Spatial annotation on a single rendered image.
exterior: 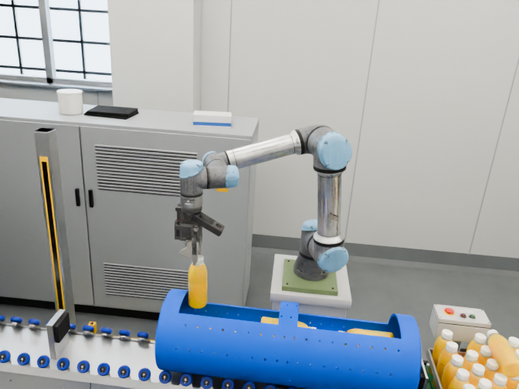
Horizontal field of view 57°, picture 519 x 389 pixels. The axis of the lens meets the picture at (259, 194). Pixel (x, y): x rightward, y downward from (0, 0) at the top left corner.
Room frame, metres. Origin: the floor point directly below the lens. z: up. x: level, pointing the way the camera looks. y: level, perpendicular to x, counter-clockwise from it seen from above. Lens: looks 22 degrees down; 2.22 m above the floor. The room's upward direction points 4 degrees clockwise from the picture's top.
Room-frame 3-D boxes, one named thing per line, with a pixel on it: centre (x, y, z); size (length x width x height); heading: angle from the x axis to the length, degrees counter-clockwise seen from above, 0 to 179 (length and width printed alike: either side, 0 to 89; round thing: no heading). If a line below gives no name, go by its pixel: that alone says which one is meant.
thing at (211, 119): (3.03, 0.33, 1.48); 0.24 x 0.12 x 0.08; 94
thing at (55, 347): (1.45, 0.72, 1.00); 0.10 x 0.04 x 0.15; 175
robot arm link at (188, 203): (1.46, 0.23, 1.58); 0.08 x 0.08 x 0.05
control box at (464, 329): (1.61, -0.84, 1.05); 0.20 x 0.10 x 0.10; 85
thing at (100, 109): (3.15, 1.02, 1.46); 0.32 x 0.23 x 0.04; 86
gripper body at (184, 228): (1.46, 0.23, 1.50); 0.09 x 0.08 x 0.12; 85
